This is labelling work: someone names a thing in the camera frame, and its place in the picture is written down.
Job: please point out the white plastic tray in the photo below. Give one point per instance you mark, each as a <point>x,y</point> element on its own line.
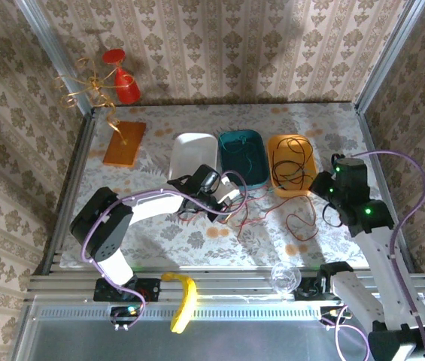
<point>193,154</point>

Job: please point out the orange plastic tray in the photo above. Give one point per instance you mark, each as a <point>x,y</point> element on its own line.
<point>291,188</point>

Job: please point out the teal plastic tray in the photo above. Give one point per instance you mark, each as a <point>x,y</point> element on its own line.
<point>234,165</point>

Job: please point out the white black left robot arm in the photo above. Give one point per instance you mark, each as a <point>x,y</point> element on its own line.
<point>99,225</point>

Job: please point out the floral tablecloth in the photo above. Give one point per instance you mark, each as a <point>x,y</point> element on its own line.
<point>182,120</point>

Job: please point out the orange wooden board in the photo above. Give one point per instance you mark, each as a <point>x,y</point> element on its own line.
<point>129,150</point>

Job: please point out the yellow banana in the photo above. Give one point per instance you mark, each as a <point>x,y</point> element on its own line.
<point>189,297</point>

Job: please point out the clear plastic cup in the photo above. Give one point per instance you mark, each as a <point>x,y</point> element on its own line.
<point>286,278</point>

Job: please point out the red wine glass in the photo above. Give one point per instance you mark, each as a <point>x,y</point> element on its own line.
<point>127,88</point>

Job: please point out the small electronics board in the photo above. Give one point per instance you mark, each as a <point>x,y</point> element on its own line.
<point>122,311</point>
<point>328,312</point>

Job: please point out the grey metal cabinet top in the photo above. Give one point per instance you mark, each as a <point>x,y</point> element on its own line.
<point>253,338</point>

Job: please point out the gold curly ribbon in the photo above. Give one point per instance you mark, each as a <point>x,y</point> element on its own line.
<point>93,83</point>

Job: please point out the aluminium side rail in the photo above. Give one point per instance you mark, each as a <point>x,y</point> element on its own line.
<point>78,165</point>
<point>368,131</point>

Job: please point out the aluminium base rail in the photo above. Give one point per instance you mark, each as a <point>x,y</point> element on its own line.
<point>234,286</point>

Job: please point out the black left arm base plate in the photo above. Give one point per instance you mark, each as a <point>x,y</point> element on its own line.
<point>152,289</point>

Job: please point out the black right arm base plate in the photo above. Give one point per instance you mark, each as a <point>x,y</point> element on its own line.
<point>304,293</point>

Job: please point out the aluminium frame post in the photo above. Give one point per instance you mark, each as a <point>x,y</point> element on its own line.
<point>52,49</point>
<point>392,49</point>

